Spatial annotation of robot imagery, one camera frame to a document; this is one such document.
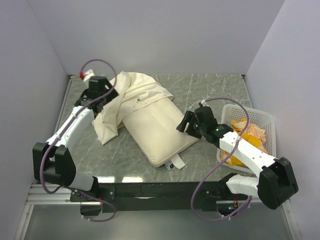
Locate orange patterned cloth in basket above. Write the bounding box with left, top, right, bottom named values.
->
left=231, top=118, right=268, bottom=154

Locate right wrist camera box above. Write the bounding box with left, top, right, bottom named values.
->
left=198, top=99, right=209, bottom=107

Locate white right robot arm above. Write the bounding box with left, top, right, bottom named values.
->
left=176, top=106, right=299, bottom=210

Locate white plastic basket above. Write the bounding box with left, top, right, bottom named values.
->
left=216, top=103, right=277, bottom=172

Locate yellow cloth in basket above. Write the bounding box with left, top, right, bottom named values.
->
left=217, top=121, right=269, bottom=175

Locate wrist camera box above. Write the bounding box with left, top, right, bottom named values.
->
left=79, top=69, right=95, bottom=82
left=198, top=99, right=209, bottom=107

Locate cream pillow with bear print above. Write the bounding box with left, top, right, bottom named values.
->
left=122, top=97, right=198, bottom=169

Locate aluminium frame rail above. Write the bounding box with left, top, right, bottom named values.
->
left=26, top=74, right=76, bottom=205

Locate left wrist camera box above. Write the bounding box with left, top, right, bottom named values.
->
left=79, top=69, right=95, bottom=82

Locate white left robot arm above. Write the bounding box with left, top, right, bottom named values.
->
left=32, top=75, right=119, bottom=201

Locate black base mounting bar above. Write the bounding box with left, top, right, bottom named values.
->
left=69, top=182, right=251, bottom=216

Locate cream satin pillowcase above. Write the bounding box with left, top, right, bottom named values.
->
left=92, top=71, right=174, bottom=145

